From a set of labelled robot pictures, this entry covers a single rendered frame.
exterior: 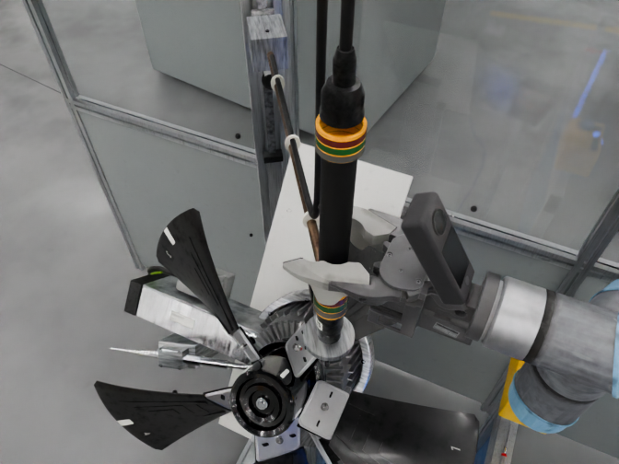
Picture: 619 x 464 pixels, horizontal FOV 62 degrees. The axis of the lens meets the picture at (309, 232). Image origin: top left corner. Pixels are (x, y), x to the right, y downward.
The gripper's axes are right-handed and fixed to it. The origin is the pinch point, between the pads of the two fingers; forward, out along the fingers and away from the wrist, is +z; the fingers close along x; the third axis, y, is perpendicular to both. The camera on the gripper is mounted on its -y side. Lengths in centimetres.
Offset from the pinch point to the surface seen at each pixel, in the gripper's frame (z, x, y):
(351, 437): -9.0, -2.7, 45.9
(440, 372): -24, 71, 148
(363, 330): -5.7, 7.9, 29.4
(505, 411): -35, 21, 63
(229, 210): 64, 70, 94
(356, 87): -4.2, -0.4, -19.7
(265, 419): 5.0, -6.6, 43.9
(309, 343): -1.3, -2.6, 19.6
